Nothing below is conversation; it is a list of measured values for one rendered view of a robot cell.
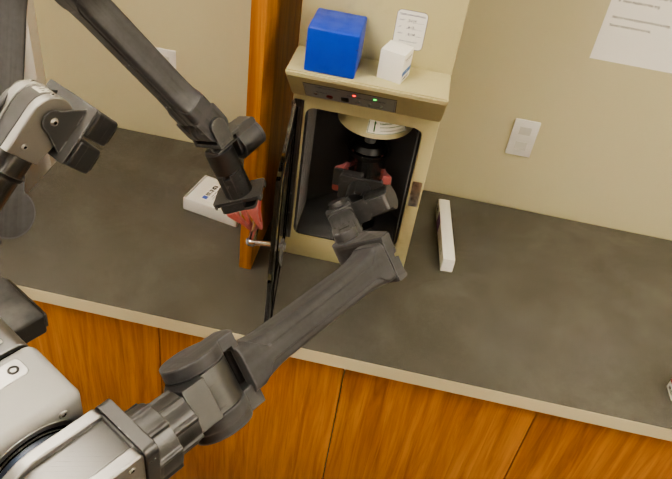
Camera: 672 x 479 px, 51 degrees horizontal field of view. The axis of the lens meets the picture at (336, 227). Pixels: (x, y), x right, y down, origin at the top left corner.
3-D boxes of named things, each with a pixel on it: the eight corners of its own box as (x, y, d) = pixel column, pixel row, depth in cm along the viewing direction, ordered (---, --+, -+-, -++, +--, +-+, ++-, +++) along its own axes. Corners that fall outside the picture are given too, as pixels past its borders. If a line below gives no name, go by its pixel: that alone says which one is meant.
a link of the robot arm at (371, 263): (402, 212, 108) (428, 270, 110) (343, 226, 118) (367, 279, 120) (179, 373, 79) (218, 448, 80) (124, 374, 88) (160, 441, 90)
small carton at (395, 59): (385, 67, 141) (390, 39, 138) (408, 74, 140) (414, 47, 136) (376, 76, 138) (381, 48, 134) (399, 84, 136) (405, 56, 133)
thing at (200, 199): (205, 186, 198) (205, 174, 195) (256, 203, 194) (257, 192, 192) (182, 209, 189) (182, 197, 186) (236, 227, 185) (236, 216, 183)
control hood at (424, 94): (293, 87, 151) (297, 44, 145) (441, 117, 149) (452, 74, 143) (280, 113, 142) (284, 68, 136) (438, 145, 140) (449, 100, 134)
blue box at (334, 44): (313, 49, 144) (318, 6, 138) (361, 58, 143) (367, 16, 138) (303, 70, 136) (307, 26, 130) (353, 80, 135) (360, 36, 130)
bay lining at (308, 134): (312, 176, 195) (327, 59, 172) (404, 195, 193) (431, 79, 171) (292, 230, 176) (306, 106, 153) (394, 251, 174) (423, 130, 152)
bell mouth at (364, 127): (344, 94, 171) (347, 73, 167) (416, 108, 170) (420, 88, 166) (331, 130, 157) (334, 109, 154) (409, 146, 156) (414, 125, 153)
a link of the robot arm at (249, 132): (180, 122, 134) (208, 124, 129) (220, 91, 140) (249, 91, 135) (208, 173, 141) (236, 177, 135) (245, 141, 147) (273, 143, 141)
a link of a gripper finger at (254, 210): (243, 222, 151) (226, 187, 146) (274, 216, 149) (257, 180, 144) (237, 242, 146) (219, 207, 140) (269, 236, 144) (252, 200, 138)
